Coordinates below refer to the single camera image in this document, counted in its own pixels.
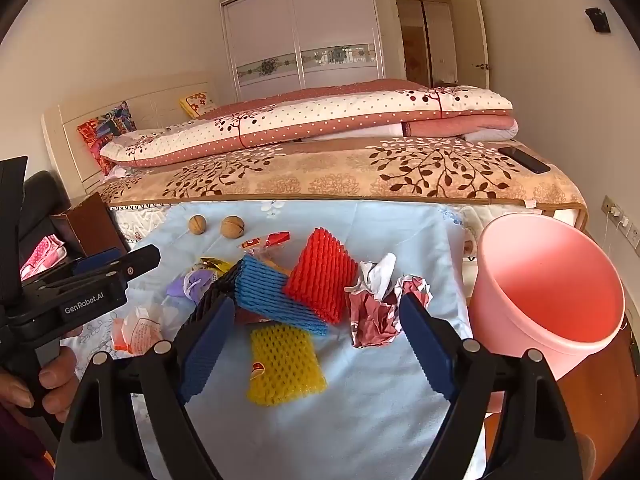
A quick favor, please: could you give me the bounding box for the purple cloth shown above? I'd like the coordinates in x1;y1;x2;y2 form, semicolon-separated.
167;267;222;302

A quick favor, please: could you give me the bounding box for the pink cloth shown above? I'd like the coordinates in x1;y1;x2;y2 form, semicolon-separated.
20;234;66;281

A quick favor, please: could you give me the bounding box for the light blue floral cloth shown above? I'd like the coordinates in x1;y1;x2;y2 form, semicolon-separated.
60;200;488;480

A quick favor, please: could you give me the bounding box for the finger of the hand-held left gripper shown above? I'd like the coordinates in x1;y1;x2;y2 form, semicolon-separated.
74;254;126;275
30;246;162;291

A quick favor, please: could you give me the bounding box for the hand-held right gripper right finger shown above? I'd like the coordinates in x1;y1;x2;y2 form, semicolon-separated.
399;292;585;480

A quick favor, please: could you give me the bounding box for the yellow snack wrapper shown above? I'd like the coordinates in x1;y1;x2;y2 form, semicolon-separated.
197;257;236;281

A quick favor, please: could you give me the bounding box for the red foam fruit net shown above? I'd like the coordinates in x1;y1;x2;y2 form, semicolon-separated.
284;227;360;325

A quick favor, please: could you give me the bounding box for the white sliding-door wardrobe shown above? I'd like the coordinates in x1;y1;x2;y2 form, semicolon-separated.
217;0;390;103

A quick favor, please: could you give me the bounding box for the orange and white packet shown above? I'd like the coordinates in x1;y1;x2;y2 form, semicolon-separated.
111;305;167;356

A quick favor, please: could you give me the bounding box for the cream panelled door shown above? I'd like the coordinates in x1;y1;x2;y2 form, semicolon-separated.
394;0;490;91

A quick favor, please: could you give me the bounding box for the black wall bracket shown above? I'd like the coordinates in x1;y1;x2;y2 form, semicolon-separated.
586;7;611;34

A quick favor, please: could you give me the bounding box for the black smartphone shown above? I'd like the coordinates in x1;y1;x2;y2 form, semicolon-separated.
498;146;551;175

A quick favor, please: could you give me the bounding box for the wall socket strip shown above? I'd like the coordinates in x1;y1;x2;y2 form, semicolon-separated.
602;195;640;250

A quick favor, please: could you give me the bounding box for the pink dotted folded quilt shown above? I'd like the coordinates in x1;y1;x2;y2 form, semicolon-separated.
99;79;521;168

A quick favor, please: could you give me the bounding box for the red and white paper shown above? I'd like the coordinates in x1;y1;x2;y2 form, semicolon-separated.
347;275;433;349

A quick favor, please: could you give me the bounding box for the yellow flowered pillow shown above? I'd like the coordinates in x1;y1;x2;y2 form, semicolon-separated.
179;91;219;120

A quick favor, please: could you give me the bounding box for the walnut with open seam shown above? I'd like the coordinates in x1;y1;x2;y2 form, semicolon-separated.
220;215;246;239

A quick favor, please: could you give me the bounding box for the pink plastic bucket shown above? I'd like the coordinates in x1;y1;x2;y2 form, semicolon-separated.
469;212;626;411

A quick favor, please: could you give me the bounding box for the yellow foam fruit net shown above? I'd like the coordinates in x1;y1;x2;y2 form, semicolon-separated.
246;324;328;407

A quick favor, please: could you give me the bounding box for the colourful patterned pillow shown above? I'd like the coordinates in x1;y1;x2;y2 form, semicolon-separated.
76;101;138;176

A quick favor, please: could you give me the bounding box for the cream bed headboard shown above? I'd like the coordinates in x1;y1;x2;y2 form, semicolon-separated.
41;81;216;196

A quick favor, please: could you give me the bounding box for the brown wooden nightstand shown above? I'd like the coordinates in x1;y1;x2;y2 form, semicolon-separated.
50;192;128;261

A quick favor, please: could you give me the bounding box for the person's left hand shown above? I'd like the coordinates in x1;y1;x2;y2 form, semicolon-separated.
0;347;81;427

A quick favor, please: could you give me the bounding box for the blue foam fruit net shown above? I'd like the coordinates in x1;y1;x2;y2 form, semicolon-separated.
234;255;330;337

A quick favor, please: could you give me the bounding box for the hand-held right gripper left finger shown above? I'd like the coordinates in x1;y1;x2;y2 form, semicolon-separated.
52;296;237;480

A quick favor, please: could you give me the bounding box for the black leather chair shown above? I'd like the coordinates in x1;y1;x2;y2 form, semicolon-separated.
17;170;71;263

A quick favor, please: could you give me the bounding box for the red snack wrapper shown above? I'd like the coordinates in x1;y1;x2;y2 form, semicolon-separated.
241;231;291;252

